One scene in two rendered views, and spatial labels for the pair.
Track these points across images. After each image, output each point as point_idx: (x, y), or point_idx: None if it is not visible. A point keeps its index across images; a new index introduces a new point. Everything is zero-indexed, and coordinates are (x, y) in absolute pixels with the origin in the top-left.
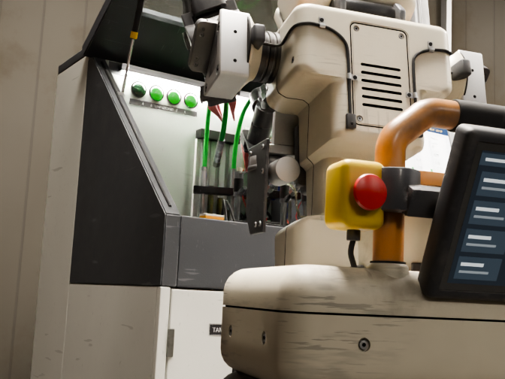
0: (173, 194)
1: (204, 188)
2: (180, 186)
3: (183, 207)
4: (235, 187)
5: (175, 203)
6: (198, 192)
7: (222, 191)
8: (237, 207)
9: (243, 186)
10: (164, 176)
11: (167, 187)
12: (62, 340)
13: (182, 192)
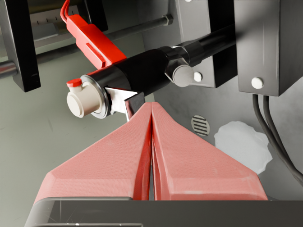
0: (26, 95)
1: (26, 68)
2: (1, 88)
3: (40, 64)
4: (156, 90)
5: (41, 84)
6: (39, 78)
7: (23, 23)
8: (203, 56)
9: (181, 79)
10: (1, 132)
11: (19, 113)
12: None
13: (11, 78)
